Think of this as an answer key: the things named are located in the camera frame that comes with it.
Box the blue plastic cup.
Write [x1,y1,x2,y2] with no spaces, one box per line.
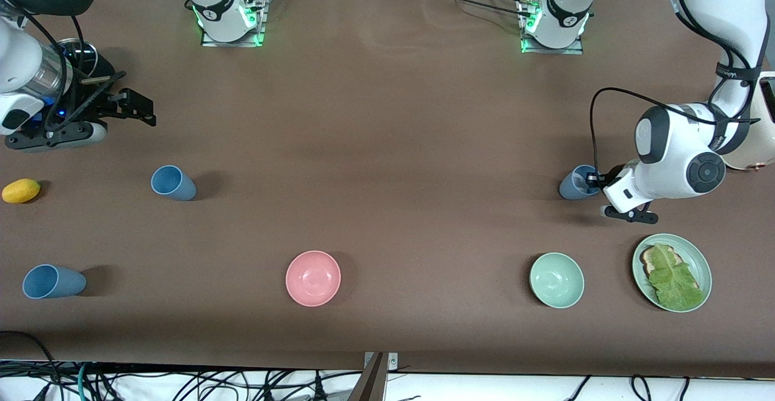
[22,264,87,300]
[150,165,197,202]
[558,165,601,201]

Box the bread slice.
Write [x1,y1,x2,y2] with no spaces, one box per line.
[641,245,700,290]

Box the pale green bowl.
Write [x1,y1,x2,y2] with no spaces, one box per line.
[529,252,585,309]

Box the yellow toy lemon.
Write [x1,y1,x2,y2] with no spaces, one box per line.
[2,178,42,204]

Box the pale green plate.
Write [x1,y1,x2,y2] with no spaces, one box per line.
[632,233,713,313]

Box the green lettuce leaf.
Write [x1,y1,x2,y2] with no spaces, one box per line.
[648,244,706,311]

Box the cream white appliance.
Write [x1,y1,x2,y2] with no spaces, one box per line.
[724,71,775,171]

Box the brown table cover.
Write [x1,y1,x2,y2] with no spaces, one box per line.
[0,0,775,379]

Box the pink bowl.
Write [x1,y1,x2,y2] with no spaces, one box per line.
[285,250,341,308]

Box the black pot with blue handle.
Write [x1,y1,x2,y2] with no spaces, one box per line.
[59,39,117,79]

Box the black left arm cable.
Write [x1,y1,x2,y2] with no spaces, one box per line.
[590,87,760,177]

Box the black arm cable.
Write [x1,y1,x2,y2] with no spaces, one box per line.
[590,87,760,177]
[24,13,131,132]

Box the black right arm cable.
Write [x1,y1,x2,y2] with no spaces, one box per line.
[24,13,131,132]

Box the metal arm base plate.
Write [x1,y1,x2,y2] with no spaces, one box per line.
[201,0,266,47]
[521,0,585,55]

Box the metal table edge bracket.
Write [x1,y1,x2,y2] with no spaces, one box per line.
[363,353,399,371]

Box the grey camera stand pole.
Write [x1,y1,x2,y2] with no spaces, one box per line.
[345,353,388,401]

